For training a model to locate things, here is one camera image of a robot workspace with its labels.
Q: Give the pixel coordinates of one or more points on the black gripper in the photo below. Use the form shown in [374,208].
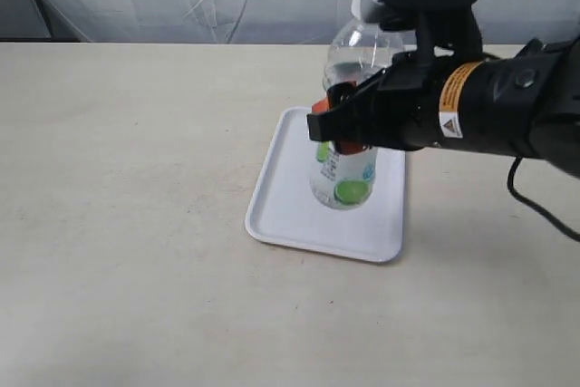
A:
[398,108]

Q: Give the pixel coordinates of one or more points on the clear lime drink bottle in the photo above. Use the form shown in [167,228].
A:
[359,51]

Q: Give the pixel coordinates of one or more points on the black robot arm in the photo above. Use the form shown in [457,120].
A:
[526,106]

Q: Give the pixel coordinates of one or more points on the white rectangular plastic tray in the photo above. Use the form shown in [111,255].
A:
[283,211]

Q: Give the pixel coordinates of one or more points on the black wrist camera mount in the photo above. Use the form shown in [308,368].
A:
[447,24]

